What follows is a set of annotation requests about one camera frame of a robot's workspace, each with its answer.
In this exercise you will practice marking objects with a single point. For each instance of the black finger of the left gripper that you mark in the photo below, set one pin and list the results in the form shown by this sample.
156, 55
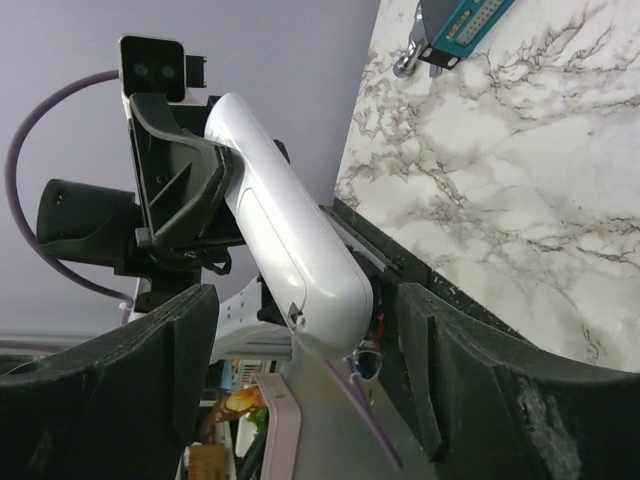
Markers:
181, 176

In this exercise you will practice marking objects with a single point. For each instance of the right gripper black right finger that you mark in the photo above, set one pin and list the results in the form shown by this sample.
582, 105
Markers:
492, 406

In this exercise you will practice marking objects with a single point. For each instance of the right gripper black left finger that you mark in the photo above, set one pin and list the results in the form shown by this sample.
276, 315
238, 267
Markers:
120, 406

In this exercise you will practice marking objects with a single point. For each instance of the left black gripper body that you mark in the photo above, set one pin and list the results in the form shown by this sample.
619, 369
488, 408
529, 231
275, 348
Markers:
137, 256

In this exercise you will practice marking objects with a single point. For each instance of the white remote control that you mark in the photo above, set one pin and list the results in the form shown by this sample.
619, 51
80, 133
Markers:
339, 300

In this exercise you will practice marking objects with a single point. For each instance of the white battery cover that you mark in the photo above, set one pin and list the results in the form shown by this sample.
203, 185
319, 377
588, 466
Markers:
283, 278

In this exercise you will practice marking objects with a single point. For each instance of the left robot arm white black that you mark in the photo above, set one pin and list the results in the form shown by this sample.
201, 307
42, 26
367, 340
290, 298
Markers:
75, 222

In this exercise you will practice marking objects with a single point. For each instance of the pink tray edge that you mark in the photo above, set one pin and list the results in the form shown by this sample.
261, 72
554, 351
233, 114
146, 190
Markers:
283, 428

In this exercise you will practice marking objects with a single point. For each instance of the chrome metal fitting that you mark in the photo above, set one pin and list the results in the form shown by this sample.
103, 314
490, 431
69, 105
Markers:
418, 47

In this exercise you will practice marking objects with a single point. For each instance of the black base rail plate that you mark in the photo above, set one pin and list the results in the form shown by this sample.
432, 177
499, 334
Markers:
389, 265

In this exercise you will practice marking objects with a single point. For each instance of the dark network switch blue front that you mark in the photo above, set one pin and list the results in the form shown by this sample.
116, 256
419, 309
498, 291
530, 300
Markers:
454, 28

